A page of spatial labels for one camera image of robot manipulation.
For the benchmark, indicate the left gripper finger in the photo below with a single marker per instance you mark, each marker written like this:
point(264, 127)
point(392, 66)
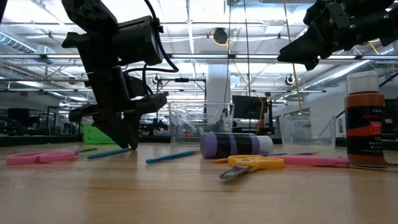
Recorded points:
point(134, 130)
point(116, 130)

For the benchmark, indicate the purple paint bottle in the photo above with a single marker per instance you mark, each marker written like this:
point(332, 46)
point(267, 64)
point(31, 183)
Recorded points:
point(233, 145)

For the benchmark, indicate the frosted plastic bin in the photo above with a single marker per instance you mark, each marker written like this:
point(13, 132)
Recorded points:
point(311, 133)

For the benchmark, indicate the green plastic basket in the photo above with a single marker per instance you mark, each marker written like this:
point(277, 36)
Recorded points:
point(93, 135)

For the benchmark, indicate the white building pillar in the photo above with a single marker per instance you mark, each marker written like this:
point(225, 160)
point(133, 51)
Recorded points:
point(217, 84)

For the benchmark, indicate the black monitor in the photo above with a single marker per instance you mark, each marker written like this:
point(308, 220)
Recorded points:
point(248, 107)
point(18, 113)

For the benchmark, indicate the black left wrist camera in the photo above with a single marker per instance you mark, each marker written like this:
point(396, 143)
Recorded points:
point(140, 40)

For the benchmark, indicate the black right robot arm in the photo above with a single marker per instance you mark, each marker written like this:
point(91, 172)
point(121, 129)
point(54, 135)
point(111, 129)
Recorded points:
point(373, 21)

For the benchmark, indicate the brown paint bottle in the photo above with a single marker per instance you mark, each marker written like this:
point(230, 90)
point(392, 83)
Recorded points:
point(363, 124)

